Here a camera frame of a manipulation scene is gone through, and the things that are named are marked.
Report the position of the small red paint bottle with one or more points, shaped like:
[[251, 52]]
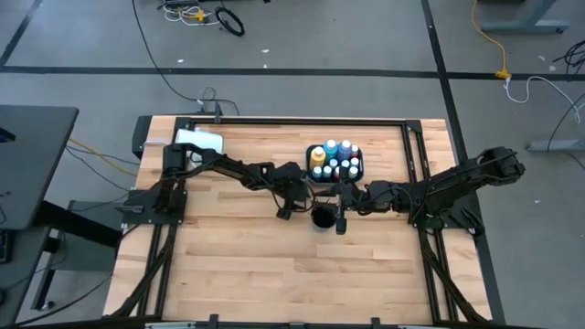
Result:
[[354, 150]]

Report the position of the large yellow paint bottle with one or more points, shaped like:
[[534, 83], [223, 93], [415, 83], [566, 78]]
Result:
[[317, 157]]

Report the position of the grey desk leg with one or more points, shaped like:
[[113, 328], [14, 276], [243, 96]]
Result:
[[525, 26]]

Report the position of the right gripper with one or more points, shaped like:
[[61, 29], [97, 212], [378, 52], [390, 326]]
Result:
[[343, 201]]

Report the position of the grey-teal storage caddy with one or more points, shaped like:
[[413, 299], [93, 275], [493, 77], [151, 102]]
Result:
[[361, 176]]

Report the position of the large teal paint bottle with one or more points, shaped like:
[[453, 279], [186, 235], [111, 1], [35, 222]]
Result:
[[330, 148]]

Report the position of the small teal-green paint bottle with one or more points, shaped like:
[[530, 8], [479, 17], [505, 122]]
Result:
[[327, 171]]

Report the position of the dark blue cup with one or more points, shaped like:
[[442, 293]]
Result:
[[323, 218]]

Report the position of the white spot lamp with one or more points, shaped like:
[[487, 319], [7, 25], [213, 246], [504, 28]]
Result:
[[201, 139]]

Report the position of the black aluminium rig frame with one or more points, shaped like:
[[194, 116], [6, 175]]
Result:
[[297, 121]]

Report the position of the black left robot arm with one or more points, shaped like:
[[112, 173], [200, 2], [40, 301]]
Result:
[[228, 169]]

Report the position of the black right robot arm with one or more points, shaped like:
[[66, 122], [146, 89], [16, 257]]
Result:
[[457, 183]]

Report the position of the small black paint bottle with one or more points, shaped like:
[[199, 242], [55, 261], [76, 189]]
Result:
[[333, 163]]

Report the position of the large periwinkle paint bottle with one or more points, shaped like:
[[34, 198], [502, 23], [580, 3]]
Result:
[[344, 148]]

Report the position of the grey desk foot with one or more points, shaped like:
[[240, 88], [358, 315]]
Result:
[[555, 145]]

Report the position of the silver aluminium bracket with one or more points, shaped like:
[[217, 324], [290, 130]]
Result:
[[169, 325], [422, 327]]

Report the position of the small dark blue paint bottle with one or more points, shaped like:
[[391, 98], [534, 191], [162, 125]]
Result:
[[354, 161]]

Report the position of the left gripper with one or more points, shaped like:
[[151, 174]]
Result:
[[292, 194]]

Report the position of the dark grey desk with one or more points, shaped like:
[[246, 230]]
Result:
[[32, 164]]

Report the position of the small red-brown paint bottle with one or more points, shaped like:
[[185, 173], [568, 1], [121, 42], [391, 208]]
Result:
[[337, 173]]

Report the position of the small turquoise paint bottle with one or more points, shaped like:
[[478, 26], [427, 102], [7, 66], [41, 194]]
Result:
[[316, 172]]

